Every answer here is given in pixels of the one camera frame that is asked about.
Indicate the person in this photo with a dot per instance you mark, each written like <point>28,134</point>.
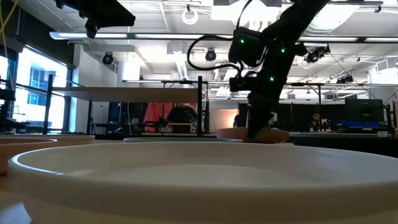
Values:
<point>183,116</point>
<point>318,123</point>
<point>240,122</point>

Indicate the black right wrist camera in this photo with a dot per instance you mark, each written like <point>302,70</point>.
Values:
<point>242,84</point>

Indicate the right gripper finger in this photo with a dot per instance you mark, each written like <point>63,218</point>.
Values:
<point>256,118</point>

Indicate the wooden shelf black metal frame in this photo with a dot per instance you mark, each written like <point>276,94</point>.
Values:
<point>124,94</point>

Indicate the light blue plate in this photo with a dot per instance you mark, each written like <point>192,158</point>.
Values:
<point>183,140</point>

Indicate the silver air duct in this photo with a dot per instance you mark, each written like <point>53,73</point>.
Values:
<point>335,15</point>

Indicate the black monitor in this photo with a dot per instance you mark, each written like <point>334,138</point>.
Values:
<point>363,110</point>

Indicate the blue table cover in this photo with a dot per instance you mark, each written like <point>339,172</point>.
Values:
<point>357,124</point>

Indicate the black ceiling camera rig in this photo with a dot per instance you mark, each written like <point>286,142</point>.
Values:
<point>315,55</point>

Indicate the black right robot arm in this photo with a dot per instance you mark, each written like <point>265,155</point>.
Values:
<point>289,25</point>

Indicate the pale pink plate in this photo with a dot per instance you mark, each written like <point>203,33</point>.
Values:
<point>18,152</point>

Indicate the red curtain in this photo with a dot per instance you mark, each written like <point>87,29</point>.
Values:
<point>155,112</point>

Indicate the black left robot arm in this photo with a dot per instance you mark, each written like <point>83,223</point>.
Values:
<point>102,12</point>

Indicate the ceiling light strip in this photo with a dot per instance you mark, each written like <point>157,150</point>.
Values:
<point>381,40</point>
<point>168,36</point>
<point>326,39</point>
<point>68,35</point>

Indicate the black curtain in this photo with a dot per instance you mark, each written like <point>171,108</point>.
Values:
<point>298,115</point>

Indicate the black ceiling spotlight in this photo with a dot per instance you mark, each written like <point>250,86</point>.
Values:
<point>108,58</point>
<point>211,55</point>
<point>345,79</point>

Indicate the terracotta plate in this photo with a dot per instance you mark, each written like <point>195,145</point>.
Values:
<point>276,136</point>

